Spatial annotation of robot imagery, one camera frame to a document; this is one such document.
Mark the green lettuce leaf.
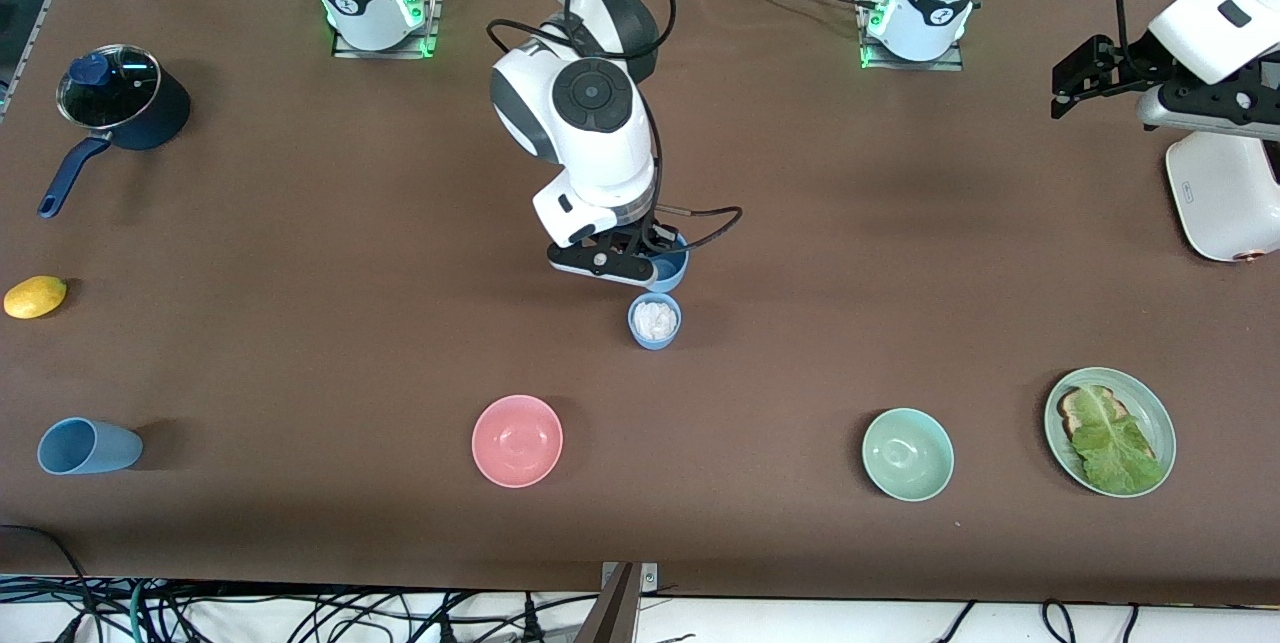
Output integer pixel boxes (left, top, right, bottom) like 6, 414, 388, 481
1070, 385, 1166, 496

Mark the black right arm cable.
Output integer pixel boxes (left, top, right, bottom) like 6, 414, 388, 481
230, 0, 746, 259

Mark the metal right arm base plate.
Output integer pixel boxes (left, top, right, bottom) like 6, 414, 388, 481
332, 0, 439, 59

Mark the glass saucepan lid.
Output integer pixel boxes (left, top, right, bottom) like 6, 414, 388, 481
57, 45, 161, 129

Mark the toast slice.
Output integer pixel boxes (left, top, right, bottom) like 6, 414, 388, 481
1058, 386, 1156, 464

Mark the small metal table bracket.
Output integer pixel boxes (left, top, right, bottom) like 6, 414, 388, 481
600, 562, 659, 592

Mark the white paper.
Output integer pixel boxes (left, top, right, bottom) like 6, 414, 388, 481
635, 300, 678, 342

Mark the pale green plate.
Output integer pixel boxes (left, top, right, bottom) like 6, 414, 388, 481
1044, 367, 1177, 499

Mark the pink bowl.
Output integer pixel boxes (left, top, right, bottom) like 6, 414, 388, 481
471, 395, 564, 489

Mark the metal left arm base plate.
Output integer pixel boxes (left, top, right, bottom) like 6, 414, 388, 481
860, 0, 963, 72

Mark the blue cup holding paper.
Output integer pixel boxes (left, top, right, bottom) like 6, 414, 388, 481
628, 293, 683, 351

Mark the grey stand pole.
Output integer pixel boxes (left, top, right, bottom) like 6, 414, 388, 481
573, 563, 641, 643

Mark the white toaster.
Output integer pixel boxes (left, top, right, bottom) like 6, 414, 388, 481
1166, 128, 1280, 264

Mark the pale green bowl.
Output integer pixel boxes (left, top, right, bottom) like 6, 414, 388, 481
862, 408, 955, 503

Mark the dark blue saucepan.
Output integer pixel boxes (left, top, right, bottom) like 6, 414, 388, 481
38, 45, 191, 219

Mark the yellow lemon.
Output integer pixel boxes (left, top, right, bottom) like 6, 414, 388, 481
3, 275, 68, 320

